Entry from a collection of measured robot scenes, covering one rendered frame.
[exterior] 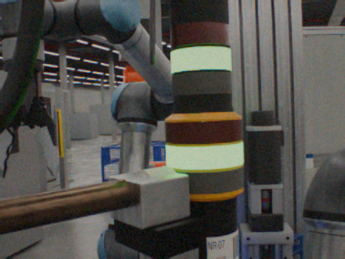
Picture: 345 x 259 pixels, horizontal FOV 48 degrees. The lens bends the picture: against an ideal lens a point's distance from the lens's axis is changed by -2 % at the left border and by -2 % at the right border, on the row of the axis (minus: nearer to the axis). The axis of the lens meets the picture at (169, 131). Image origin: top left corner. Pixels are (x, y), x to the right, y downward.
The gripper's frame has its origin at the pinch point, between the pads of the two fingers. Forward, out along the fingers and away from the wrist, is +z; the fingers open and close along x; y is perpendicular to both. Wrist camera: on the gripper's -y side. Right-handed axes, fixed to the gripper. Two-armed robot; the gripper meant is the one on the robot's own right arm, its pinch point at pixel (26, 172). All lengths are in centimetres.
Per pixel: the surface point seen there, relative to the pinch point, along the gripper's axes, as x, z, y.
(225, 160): -26, -8, -53
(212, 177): -25, -7, -53
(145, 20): -30, -105, 339
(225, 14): -26, -15, -52
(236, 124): -27, -9, -52
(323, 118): -118, -3, 129
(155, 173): -22, -7, -53
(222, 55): -26, -13, -52
